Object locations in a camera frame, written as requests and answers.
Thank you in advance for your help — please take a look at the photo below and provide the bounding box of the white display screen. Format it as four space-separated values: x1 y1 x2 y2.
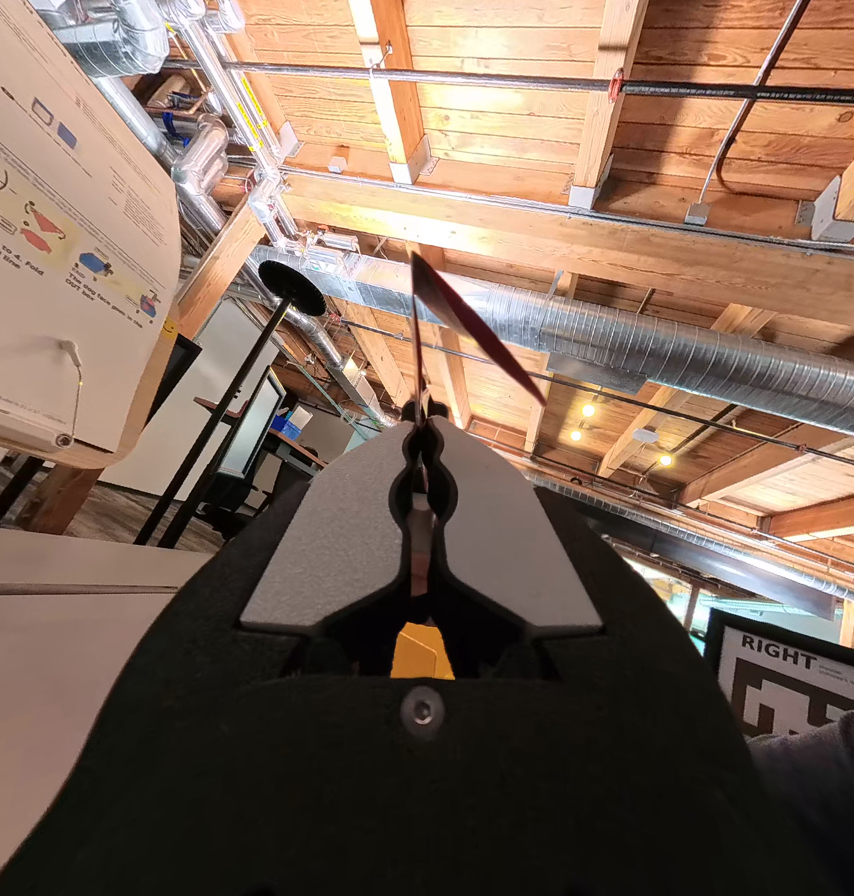
217 367 288 480

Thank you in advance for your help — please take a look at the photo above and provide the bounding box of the silver insulated pipe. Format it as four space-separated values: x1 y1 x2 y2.
49 0 231 232
157 0 361 256

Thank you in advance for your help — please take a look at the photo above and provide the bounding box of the long silver duct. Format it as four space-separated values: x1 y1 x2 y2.
525 470 854 604

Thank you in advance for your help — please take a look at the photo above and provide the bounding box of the large silver spiral duct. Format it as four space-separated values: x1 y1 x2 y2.
248 245 854 436

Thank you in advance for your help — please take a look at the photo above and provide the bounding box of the yellow plastic bin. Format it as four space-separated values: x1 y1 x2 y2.
391 622 456 680

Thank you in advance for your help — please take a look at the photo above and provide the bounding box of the wooden board book stand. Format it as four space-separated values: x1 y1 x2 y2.
0 0 183 471

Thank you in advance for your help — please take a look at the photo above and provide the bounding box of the purple floral origami paper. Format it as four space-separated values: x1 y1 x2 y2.
407 251 548 599

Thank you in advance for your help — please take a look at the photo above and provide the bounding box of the person's right forearm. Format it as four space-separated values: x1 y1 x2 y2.
745 708 854 896

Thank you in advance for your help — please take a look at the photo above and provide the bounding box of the black office chair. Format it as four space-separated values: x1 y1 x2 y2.
202 462 267 540

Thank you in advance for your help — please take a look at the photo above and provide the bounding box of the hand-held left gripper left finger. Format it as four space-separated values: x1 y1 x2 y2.
239 420 421 679

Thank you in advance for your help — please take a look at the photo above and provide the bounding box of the large black monitor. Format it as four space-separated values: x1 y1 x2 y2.
147 335 203 421

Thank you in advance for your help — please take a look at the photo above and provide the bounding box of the black sprinkler pipe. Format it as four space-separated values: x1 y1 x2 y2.
161 59 854 106

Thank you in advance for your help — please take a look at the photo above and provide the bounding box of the grey metal conduit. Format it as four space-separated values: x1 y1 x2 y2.
700 0 813 204

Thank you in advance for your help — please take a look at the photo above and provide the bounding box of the brown office desk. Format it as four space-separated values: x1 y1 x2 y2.
195 395 328 471

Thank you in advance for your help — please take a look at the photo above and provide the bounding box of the black pole stand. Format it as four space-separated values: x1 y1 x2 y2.
133 260 328 547

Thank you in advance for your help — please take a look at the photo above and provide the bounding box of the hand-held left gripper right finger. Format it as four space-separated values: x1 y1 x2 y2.
427 416 604 679

